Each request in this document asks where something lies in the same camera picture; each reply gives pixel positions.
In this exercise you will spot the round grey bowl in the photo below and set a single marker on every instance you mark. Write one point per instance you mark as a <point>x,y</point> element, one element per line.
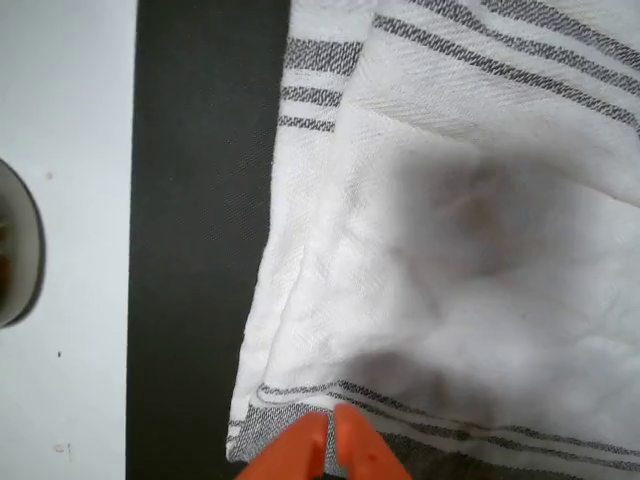
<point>22,250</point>

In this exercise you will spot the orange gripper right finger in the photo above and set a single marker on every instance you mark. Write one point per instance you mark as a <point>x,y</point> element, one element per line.
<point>362,450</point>

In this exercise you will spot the black desk mat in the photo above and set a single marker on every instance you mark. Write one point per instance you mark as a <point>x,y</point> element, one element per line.
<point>200,225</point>

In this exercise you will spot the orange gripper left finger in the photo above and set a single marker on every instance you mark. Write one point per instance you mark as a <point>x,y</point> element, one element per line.
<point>300,450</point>

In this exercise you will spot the white striped towel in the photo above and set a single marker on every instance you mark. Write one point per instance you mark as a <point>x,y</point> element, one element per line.
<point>450,250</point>

